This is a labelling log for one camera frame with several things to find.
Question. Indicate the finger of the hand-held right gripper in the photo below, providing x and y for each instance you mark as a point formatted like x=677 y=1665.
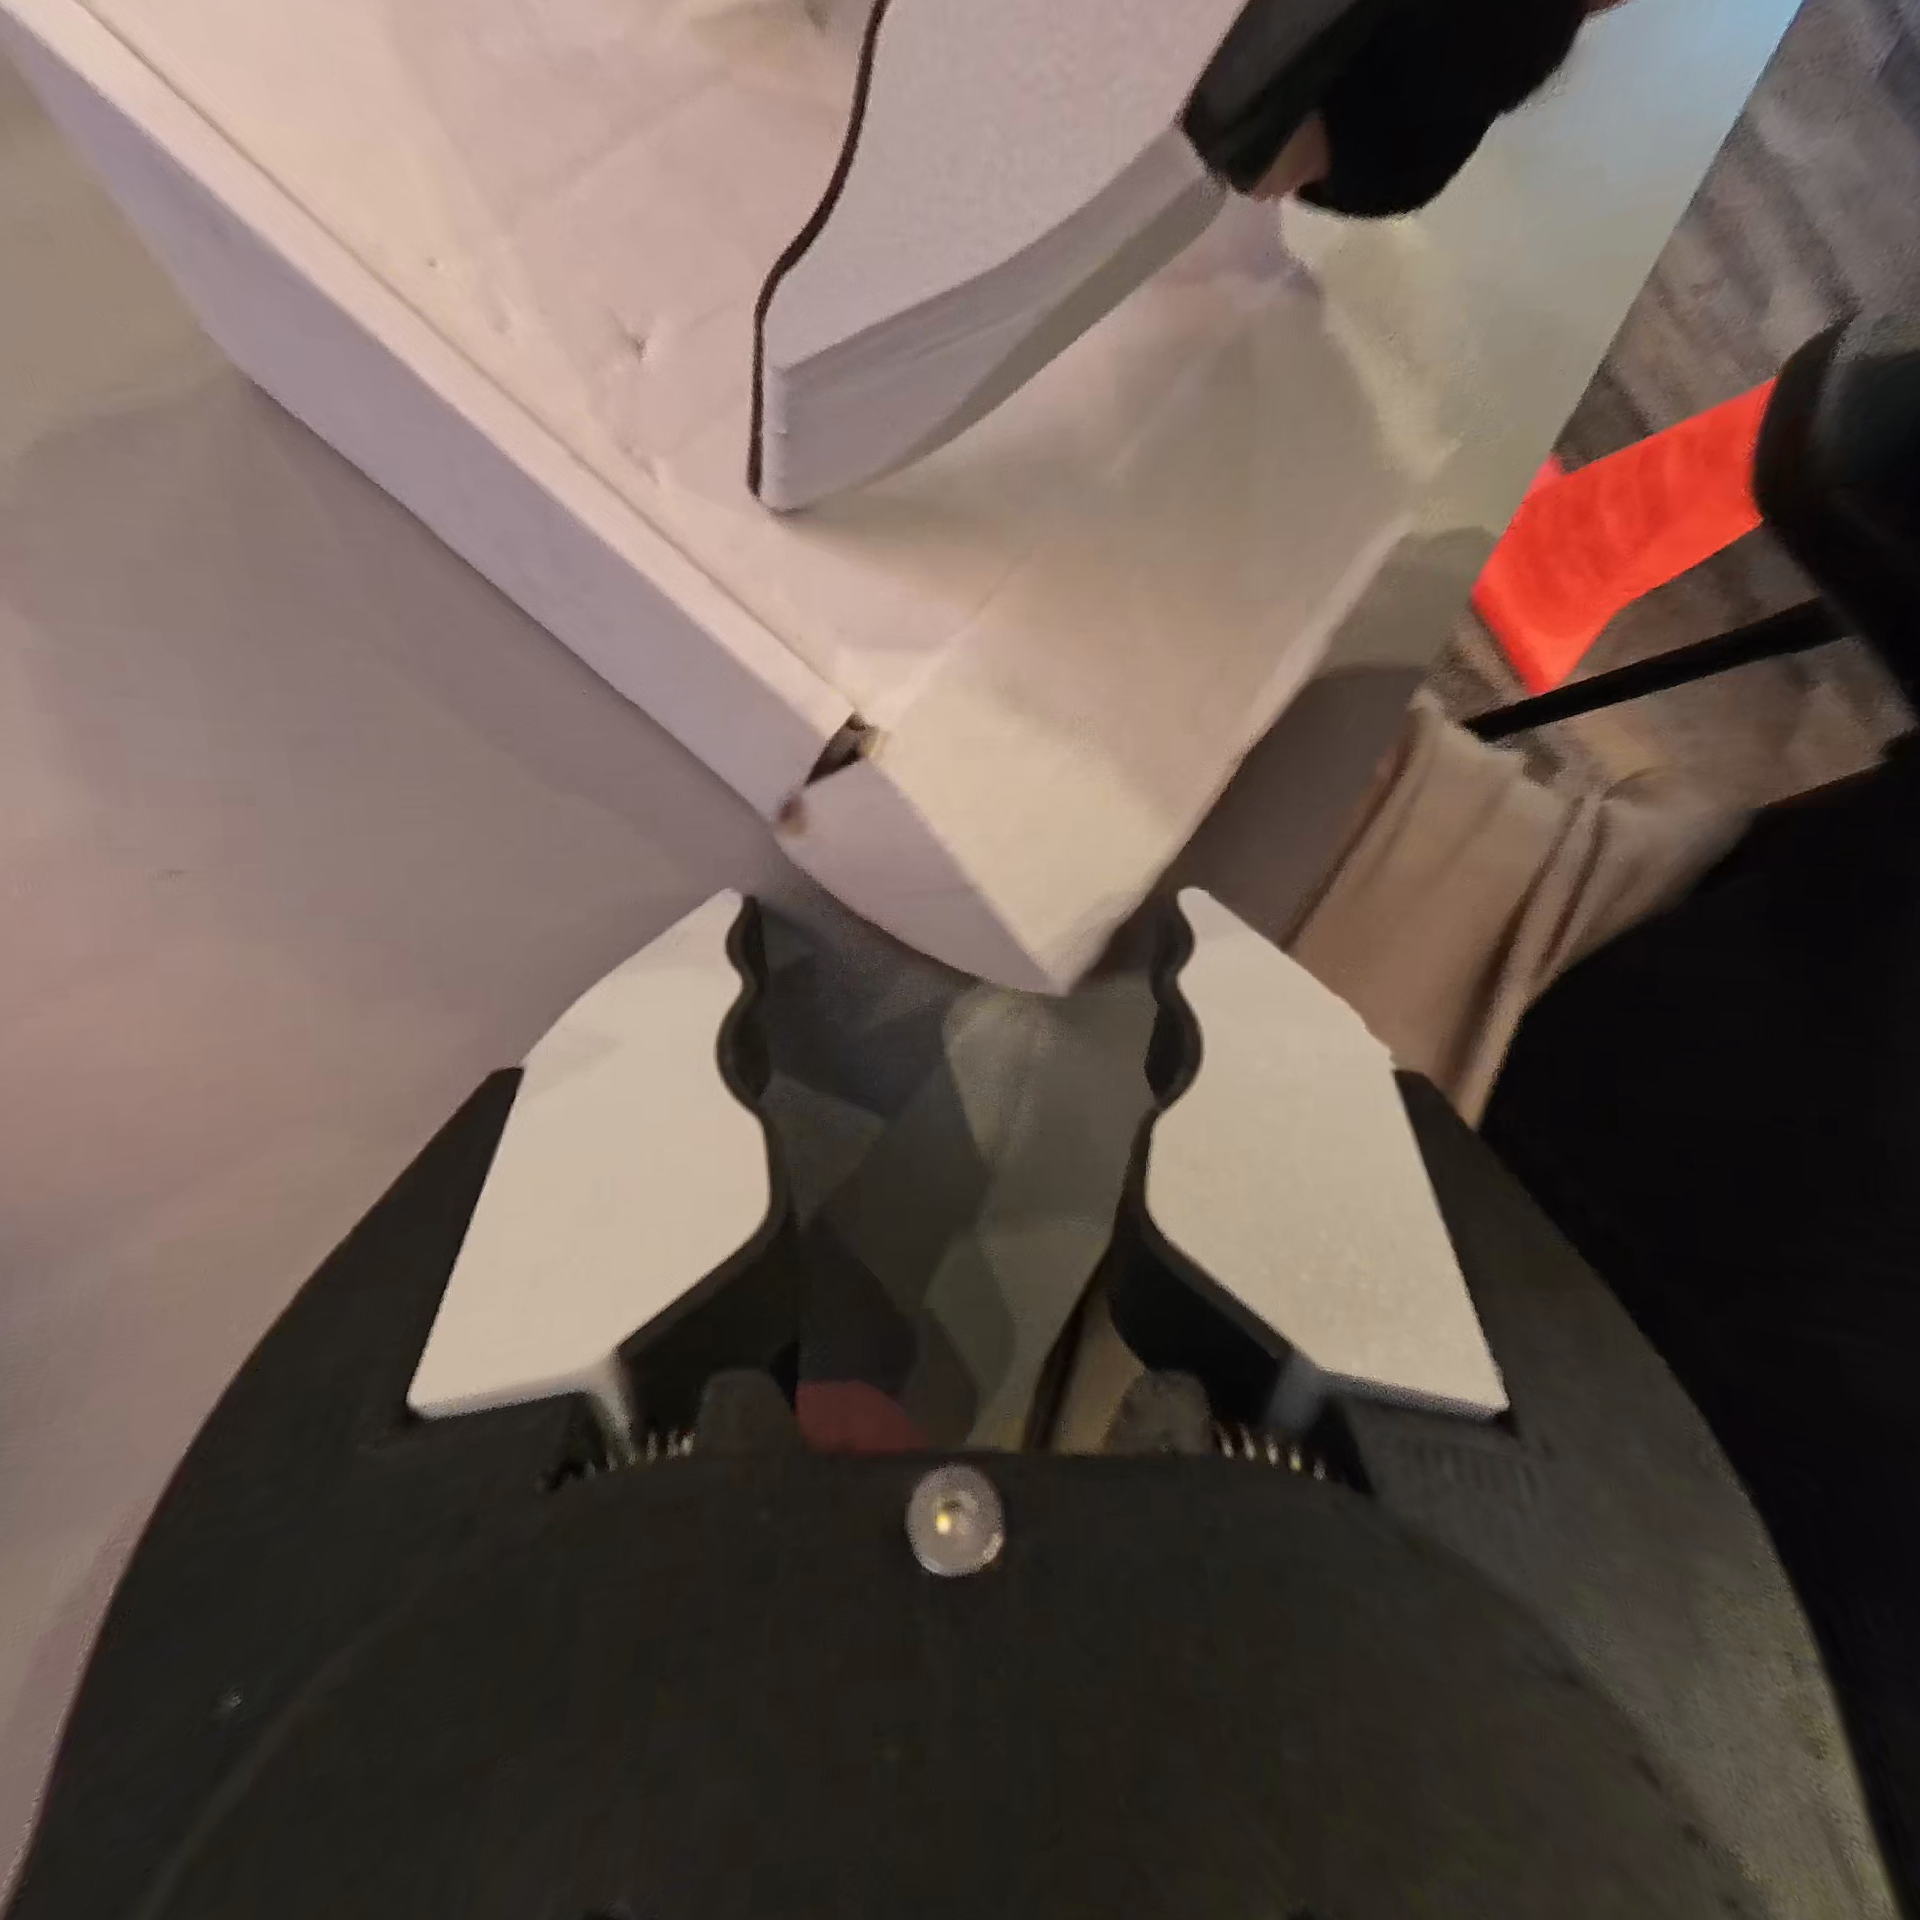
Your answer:
x=991 y=195

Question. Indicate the black thin rod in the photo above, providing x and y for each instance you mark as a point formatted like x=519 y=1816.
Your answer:
x=1650 y=668

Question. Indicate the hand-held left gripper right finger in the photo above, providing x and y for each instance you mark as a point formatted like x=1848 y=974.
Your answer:
x=1320 y=1214

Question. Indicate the person's right hand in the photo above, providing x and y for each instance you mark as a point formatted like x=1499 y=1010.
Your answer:
x=1424 y=90

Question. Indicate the red tape strip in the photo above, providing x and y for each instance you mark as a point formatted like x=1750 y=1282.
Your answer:
x=1621 y=524

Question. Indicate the white cardboard box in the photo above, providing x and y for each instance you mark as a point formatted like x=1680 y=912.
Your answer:
x=629 y=493

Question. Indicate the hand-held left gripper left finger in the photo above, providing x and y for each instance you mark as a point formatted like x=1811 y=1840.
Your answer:
x=599 y=1200

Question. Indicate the black round object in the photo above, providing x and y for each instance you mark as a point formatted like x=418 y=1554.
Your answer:
x=1851 y=510

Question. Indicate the beige cloth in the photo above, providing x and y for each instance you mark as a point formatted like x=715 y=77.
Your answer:
x=1471 y=900

